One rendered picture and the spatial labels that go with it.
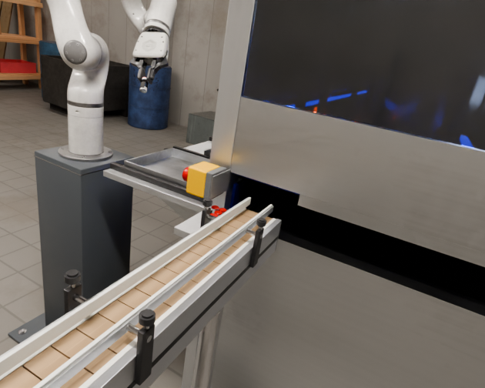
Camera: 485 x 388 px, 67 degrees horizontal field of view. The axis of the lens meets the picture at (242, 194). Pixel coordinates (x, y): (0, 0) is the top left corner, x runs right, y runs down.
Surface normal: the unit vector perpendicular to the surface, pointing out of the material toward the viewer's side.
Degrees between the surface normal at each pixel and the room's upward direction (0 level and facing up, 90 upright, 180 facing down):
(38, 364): 0
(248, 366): 90
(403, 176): 90
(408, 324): 90
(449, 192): 90
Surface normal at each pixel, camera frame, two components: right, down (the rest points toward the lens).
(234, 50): -0.45, 0.27
